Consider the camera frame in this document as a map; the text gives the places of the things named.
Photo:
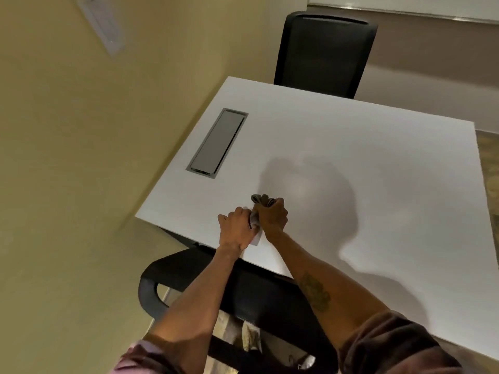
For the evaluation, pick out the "person's right hand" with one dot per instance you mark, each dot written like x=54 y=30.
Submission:
x=273 y=220

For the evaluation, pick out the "person's left hand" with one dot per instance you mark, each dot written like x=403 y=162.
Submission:
x=233 y=231

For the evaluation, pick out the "person's left fingers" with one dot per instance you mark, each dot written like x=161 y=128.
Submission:
x=245 y=214

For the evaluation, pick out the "person's right fingers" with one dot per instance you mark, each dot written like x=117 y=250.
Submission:
x=277 y=204

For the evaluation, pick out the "grey cloth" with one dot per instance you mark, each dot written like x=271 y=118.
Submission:
x=258 y=201

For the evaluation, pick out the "white card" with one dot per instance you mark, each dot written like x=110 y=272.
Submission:
x=255 y=238

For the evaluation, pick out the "person's left forearm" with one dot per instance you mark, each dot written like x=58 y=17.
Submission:
x=195 y=299

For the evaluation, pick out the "person's right forearm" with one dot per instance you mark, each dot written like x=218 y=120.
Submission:
x=319 y=288

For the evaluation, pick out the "black office chair with armrest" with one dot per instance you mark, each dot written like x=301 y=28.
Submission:
x=257 y=296

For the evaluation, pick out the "black mesh-back office chair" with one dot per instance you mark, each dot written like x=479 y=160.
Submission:
x=325 y=54

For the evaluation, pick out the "pink sleeve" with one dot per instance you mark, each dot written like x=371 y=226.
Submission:
x=134 y=360

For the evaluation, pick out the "maroon sleeve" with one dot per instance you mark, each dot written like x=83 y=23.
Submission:
x=393 y=346

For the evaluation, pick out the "white board with metal frame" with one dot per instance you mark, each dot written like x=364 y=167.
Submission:
x=405 y=5

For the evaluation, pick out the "white wall plate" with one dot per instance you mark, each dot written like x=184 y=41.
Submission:
x=102 y=24

